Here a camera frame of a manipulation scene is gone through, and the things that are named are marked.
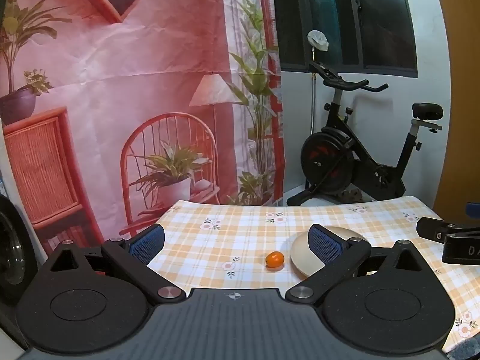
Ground black exercise bike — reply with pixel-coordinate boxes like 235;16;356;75
287;61;444;207

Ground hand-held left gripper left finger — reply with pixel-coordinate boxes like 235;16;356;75
39;224;186;306

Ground small orange tangerine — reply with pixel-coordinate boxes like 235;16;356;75
265;251;285;269

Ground white crumpled cloth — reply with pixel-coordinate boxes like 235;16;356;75
307;29;330;52

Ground beige round plate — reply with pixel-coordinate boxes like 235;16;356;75
290;226;367;279

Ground printed pink backdrop cloth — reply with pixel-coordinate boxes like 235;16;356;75
0;0;286;256

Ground metal pole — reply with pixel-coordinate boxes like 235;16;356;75
310;47;318;136

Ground dark window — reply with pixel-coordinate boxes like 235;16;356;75
270;0;419;79

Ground brown wooden door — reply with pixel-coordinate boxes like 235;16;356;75
431;0;480;226

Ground checked floral tablecloth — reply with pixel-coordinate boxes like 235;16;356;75
146;196;480;346

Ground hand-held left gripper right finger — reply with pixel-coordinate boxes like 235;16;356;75
286;224;436;306

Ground black round appliance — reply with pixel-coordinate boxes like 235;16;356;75
0;194;40;346

